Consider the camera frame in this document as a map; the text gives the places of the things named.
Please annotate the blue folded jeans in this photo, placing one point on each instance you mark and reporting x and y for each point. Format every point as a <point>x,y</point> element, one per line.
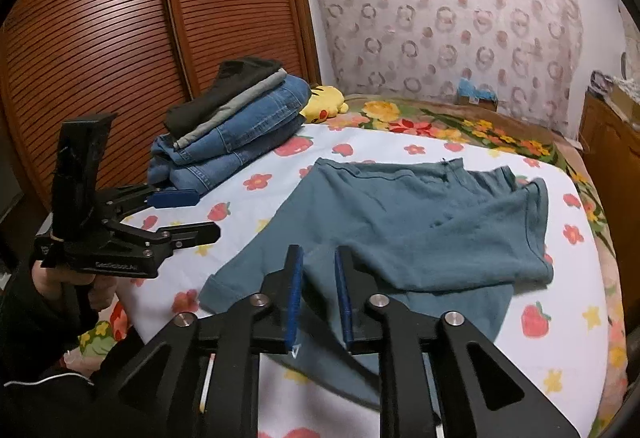
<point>250,143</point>

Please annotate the person's left hand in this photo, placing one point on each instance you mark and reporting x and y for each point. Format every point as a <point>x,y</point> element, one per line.
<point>47,283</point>

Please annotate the teal pants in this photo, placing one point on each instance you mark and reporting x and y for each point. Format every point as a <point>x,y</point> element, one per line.
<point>400,228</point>

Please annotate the person's left forearm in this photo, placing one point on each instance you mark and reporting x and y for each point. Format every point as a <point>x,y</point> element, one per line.
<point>45,368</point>

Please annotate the floral blanket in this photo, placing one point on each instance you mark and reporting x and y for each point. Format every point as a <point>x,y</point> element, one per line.
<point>500,128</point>

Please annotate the yellow plush toy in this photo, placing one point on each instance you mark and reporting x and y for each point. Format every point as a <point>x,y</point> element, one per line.
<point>325,104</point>

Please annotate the black pants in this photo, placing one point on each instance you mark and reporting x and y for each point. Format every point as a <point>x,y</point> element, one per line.
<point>225,95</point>

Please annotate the grey folded pants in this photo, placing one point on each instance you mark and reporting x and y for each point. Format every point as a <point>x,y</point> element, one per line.
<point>210,129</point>

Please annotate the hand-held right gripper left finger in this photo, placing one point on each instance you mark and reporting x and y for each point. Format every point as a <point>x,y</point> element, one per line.
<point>295,298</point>

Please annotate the white fruit-print sheet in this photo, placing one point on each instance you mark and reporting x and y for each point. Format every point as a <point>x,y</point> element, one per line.
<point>240,198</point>

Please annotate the wide wooden slatted wardrobe door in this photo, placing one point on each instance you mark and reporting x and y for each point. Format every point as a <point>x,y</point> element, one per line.
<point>90,43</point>

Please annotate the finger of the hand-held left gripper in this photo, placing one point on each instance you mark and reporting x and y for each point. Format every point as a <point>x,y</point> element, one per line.
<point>192,234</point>
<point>175,199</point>

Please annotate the blue and brown box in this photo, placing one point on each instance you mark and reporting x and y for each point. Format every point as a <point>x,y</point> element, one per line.
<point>475,95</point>

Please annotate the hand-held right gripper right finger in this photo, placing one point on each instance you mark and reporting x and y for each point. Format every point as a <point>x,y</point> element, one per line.
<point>344,298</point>

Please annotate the wooden cabinet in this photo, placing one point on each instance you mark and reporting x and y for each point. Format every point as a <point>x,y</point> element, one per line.
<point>610,153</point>

